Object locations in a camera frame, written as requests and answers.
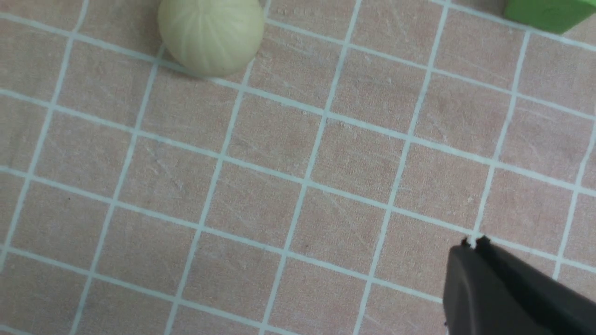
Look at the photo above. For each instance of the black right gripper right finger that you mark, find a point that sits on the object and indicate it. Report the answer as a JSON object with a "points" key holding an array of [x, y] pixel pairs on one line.
{"points": [[555, 308]]}

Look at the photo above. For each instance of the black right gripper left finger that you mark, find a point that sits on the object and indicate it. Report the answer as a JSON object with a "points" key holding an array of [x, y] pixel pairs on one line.
{"points": [[490, 291]]}

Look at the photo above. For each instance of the white bun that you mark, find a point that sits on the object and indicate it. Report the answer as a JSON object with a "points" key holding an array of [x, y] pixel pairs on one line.
{"points": [[212, 38]]}

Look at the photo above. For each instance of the pink checkered tablecloth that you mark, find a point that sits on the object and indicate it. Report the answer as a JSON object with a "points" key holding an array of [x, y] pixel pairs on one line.
{"points": [[316, 192]]}

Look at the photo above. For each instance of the green cube block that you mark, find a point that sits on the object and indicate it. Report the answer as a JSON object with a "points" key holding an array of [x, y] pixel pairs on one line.
{"points": [[553, 16]]}

